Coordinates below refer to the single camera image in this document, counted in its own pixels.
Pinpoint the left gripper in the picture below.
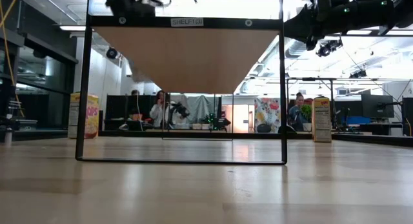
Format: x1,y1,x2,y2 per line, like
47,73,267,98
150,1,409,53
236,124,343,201
128,0,156,17

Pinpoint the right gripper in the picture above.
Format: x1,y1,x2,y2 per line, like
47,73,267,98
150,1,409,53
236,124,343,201
283,0,333,50

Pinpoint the yellow Pops cereal box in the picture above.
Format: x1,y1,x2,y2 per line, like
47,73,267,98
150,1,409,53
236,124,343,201
67,92,100,139
311,96,332,143

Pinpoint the green plant in white pot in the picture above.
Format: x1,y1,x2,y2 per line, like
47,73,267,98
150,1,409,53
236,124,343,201
299,104,313,132

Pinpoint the floral patterned panel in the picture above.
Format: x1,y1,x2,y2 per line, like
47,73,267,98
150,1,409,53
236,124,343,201
254,97,281,134

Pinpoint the black partition panel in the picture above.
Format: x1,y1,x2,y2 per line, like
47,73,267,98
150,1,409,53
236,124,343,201
105,94,152,131

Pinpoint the blue bin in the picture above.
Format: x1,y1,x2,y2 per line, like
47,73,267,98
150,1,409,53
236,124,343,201
341,116,372,125

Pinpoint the grey cloth cover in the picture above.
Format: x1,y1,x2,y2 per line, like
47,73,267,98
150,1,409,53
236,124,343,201
170,94,220,125

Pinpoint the black computer monitor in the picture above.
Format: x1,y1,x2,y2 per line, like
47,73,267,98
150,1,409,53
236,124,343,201
361,94,395,119

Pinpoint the grey storage bin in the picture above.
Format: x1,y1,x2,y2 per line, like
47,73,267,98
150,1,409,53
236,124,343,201
14,119,38,132

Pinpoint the black background table frame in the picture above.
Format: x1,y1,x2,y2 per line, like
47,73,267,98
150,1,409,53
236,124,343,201
286,77,337,131

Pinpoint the wooden shelf with black frame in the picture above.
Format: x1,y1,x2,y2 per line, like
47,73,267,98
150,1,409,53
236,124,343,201
74,0,288,166

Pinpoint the black metal table frame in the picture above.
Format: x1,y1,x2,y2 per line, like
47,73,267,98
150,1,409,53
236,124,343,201
12,128,413,148

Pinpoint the yellow cable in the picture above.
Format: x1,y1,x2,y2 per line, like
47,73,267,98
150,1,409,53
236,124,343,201
0,0,25,118

